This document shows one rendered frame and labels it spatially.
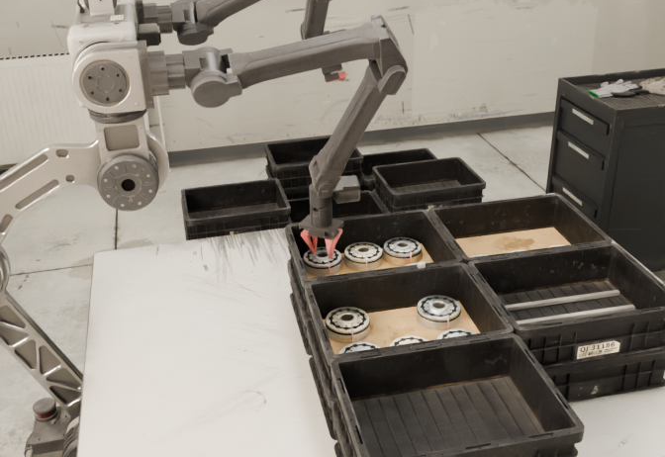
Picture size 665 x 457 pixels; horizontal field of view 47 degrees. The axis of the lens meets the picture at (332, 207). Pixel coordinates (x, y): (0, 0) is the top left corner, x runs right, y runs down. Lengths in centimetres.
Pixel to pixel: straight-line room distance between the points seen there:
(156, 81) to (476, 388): 90
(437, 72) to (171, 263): 309
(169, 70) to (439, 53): 366
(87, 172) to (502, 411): 113
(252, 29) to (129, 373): 309
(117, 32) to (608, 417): 133
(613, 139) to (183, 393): 198
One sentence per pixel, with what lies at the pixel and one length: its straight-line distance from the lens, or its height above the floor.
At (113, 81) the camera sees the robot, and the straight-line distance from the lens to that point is 153.
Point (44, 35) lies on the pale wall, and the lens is 471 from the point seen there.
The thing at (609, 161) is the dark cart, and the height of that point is 69.
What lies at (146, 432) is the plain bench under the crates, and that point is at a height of 70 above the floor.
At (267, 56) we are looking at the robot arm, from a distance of 156.
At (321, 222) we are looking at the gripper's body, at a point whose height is 98.
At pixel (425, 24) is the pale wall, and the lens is 498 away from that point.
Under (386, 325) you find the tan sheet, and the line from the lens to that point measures 181.
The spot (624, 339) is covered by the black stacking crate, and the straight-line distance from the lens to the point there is 181.
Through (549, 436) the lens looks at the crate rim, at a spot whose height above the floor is 93.
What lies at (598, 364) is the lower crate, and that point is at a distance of 180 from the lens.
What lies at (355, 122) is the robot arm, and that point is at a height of 128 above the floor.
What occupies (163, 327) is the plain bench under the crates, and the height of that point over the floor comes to 70.
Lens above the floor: 187
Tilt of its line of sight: 26 degrees down
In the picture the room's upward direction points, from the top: 1 degrees counter-clockwise
